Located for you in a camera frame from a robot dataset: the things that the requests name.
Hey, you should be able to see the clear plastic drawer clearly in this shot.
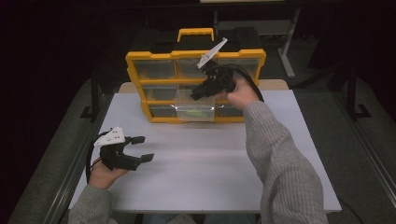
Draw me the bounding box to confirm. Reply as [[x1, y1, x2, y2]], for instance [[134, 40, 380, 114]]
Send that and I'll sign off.
[[175, 89, 217, 122]]

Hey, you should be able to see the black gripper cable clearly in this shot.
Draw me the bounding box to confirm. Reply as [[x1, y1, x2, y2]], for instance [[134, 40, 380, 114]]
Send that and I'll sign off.
[[85, 130, 110, 185], [223, 63, 265, 104]]

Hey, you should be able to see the small light green block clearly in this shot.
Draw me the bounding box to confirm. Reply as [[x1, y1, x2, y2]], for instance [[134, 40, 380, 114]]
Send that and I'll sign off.
[[179, 110, 209, 119]]

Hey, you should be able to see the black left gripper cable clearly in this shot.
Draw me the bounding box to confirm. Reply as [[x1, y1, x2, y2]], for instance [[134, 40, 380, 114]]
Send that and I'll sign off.
[[85, 130, 110, 185]]

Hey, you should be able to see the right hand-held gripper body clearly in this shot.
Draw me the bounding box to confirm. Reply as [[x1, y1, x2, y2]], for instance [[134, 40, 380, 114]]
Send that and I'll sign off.
[[196, 36, 241, 93]]

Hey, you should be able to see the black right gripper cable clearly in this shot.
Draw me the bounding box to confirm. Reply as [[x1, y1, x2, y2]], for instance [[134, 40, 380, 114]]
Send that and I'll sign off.
[[223, 63, 265, 104]]

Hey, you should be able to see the group of organizer drawers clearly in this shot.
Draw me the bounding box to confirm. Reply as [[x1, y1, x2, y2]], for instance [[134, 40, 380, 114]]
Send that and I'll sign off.
[[133, 58, 260, 119]]

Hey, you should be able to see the white metal stand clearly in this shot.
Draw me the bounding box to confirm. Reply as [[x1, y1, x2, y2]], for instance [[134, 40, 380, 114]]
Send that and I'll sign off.
[[214, 7, 302, 79]]

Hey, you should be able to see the person's right hand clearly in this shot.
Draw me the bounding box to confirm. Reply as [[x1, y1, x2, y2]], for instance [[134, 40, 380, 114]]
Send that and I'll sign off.
[[214, 77, 262, 111]]

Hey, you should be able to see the metal frame rail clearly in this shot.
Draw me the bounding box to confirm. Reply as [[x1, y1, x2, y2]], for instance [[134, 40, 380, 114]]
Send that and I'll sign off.
[[46, 92, 108, 224], [329, 90, 396, 200]]

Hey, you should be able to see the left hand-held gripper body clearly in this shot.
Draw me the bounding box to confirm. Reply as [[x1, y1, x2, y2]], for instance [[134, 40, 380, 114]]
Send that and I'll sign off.
[[93, 125, 142, 172]]

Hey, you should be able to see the person's left hand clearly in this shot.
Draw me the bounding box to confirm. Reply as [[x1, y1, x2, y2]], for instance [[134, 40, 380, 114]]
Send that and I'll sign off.
[[88, 156, 131, 190]]

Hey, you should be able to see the black metal stand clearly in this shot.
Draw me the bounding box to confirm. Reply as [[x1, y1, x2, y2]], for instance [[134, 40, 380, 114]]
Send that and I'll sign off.
[[345, 60, 374, 121], [79, 69, 101, 121]]

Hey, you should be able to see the yellow black storage organizer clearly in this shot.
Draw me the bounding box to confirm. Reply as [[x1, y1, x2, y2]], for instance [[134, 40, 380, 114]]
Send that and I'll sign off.
[[125, 27, 267, 124]]

